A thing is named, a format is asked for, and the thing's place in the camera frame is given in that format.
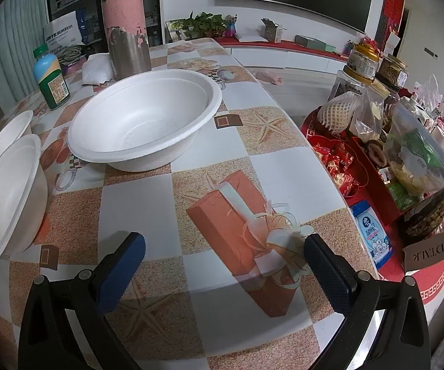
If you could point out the red wall decoration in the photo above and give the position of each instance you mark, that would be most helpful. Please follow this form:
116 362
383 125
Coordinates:
391 4

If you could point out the checkered printed tablecloth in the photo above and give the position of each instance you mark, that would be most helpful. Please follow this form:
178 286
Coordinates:
137 208

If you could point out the dark packet of nuts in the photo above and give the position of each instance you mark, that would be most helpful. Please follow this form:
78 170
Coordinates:
433 216

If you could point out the large clear plastic container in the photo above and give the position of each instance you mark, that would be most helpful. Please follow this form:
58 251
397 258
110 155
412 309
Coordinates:
418 154

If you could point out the grey pleated curtain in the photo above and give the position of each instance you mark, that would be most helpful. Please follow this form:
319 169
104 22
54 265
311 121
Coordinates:
14 46

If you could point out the large white bowl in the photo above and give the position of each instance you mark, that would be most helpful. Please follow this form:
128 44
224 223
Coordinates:
148 123

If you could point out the framed photo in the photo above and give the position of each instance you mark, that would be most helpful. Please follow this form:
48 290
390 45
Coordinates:
175 29

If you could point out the pile of red candies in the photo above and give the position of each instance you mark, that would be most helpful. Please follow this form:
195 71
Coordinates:
337 162

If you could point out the purple vase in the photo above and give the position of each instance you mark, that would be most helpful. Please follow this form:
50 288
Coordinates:
231 29

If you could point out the dark lid jar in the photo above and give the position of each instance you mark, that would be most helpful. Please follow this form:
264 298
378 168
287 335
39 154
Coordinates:
393 73

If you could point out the white plastic bag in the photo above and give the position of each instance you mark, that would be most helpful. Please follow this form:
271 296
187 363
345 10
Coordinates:
437 96

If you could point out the fruit in white foam net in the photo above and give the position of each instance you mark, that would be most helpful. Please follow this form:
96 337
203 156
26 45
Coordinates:
337 113

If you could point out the gold lid jar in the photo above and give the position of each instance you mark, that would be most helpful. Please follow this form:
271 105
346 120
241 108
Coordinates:
362 65

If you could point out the white printed carton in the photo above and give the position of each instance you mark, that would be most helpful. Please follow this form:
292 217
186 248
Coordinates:
64 31

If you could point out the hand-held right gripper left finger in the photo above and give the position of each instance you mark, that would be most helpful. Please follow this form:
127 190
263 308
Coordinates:
123 273

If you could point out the clear jar with dark contents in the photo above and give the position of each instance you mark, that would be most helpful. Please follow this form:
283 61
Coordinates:
347 88

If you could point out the pink steel thermos flask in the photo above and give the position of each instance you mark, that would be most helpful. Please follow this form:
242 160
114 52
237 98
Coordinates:
125 15

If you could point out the pink cloth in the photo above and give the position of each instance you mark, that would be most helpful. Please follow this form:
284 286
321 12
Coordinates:
268 77

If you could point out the small white bowl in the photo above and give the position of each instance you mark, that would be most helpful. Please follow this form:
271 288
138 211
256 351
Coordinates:
10 200
2 135

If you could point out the clear plastic snack bag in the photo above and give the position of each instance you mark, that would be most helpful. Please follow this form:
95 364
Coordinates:
366 123

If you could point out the flat green box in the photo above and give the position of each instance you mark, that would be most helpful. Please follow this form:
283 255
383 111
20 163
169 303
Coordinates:
314 42

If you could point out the white tv cabinet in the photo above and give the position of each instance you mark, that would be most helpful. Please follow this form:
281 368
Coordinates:
283 59

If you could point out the green potted plant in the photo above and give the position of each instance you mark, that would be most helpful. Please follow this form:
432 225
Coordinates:
206 23

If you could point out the white folded towel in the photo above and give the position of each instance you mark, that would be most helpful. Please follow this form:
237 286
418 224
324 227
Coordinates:
96 69

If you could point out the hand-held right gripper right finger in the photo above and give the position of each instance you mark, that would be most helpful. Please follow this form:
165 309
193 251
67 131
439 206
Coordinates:
327 273

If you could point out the open cardboard box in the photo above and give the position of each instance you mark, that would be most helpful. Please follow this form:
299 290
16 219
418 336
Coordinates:
272 31

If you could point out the round red tray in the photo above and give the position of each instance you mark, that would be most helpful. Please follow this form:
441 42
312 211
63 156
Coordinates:
430 281

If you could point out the blue and white wipes packet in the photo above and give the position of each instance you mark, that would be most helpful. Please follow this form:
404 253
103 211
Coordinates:
372 235

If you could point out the blue bottle green cap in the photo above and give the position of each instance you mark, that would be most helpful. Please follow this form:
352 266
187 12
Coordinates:
52 81

